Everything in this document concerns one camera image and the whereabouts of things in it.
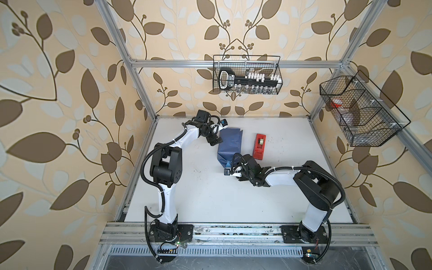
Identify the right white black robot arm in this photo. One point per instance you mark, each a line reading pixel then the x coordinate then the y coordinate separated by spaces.
pixel 322 190

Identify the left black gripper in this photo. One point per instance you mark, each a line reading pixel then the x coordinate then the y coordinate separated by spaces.
pixel 213 140

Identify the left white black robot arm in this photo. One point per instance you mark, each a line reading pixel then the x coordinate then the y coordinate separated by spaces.
pixel 162 169

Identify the black socket wrench set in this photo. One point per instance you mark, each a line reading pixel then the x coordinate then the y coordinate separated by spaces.
pixel 227 79

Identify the red capped clear container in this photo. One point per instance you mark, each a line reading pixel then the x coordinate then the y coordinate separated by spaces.
pixel 336 103

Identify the aluminium front rail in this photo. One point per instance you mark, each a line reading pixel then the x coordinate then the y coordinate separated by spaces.
pixel 337 235

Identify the light blue wrapping paper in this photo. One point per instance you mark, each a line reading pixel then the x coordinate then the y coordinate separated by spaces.
pixel 231 144

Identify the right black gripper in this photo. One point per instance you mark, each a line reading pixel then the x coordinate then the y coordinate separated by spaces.
pixel 242 178

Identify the black wire basket wall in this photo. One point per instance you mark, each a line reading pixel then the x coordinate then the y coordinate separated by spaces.
pixel 369 117
pixel 240 63

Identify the black wire basket back wall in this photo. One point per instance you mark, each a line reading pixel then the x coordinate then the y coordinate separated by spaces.
pixel 240 63

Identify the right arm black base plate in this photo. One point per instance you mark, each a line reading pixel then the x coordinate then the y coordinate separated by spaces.
pixel 294 234

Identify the black wire basket right wall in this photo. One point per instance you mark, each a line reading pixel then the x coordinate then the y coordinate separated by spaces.
pixel 369 117

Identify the red tape dispenser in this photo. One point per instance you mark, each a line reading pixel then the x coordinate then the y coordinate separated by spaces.
pixel 259 146

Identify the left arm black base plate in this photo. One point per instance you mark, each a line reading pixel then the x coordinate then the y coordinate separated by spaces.
pixel 180 233

